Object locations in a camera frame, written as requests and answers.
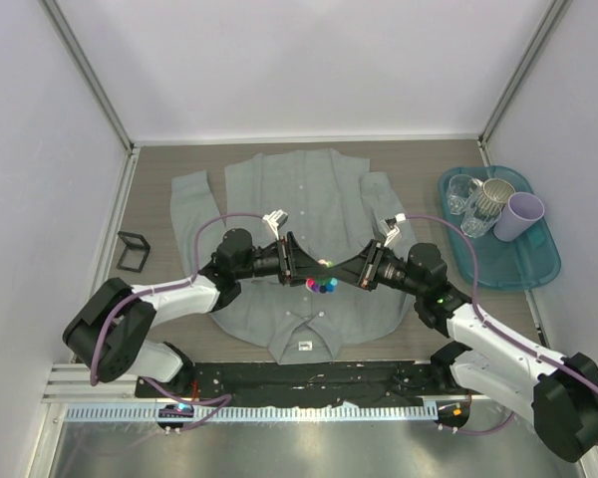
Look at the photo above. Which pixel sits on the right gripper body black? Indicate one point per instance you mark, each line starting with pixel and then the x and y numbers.
pixel 388 271

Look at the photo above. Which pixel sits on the clear glass cup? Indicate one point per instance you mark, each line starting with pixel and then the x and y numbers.
pixel 460 189
pixel 474 226

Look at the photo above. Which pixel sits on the clear glass cup rear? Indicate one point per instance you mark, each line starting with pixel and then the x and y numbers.
pixel 460 189

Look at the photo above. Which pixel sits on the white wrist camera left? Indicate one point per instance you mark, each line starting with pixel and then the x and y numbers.
pixel 274 221

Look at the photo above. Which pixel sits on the colourful pompom flower brooch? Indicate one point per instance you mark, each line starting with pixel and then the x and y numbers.
pixel 321 285

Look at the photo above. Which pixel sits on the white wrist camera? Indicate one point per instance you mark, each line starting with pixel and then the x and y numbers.
pixel 391 229
pixel 274 221

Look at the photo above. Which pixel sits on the grey button-up shirt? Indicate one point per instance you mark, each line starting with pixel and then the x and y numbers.
pixel 335 204

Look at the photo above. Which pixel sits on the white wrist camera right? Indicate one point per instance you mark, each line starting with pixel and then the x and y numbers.
pixel 391 229

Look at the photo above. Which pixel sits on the lilac plastic cup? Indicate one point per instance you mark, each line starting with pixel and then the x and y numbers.
pixel 522 210

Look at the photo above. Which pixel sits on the clear glass cup front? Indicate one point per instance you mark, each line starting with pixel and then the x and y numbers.
pixel 474 226

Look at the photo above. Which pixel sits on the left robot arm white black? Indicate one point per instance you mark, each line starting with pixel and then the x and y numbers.
pixel 109 333

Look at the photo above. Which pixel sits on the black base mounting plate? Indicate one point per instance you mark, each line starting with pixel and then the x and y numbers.
pixel 363 383

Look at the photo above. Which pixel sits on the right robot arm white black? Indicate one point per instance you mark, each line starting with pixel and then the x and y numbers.
pixel 557 395

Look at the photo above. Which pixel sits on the slotted cable duct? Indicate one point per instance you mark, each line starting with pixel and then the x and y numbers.
pixel 168 412

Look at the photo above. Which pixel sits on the metal cup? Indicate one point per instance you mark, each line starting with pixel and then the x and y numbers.
pixel 491 196

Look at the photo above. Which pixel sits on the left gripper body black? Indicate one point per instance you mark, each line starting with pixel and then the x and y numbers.
pixel 273 262

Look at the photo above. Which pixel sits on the small black frame stand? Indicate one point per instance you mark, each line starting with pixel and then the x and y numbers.
pixel 135 252

